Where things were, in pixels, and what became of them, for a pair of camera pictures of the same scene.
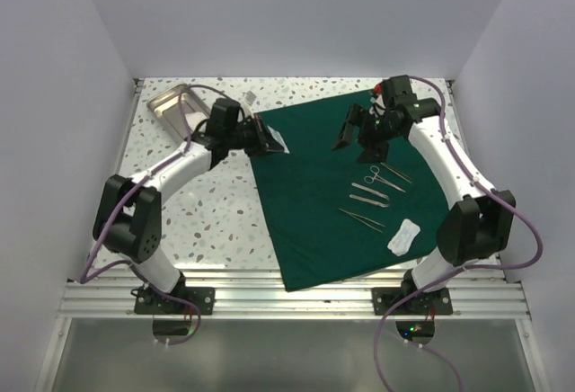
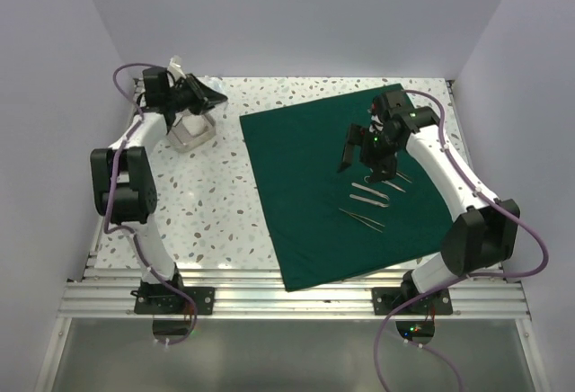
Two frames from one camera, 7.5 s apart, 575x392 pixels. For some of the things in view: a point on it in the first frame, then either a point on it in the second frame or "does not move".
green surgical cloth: x=331 y=217 does not move
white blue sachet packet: x=400 y=244 to x=216 y=83
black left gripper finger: x=260 y=149 to x=199 y=106
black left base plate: x=148 y=301 does not move
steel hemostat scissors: x=375 y=170 does not move
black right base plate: x=425 y=304 does not move
